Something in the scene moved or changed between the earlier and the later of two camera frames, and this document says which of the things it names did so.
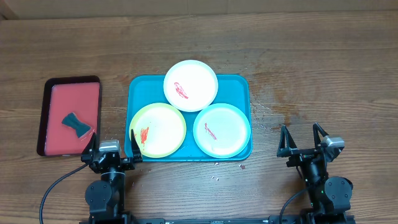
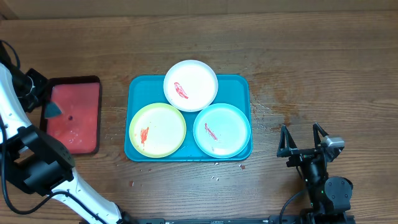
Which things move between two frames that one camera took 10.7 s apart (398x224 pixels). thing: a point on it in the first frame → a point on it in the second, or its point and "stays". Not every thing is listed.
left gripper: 127,164 → 30,104
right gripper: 288,149 stays
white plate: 190,86 stays
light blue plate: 221,130 stays
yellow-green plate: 158,130 stays
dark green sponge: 71,121 → 51,110
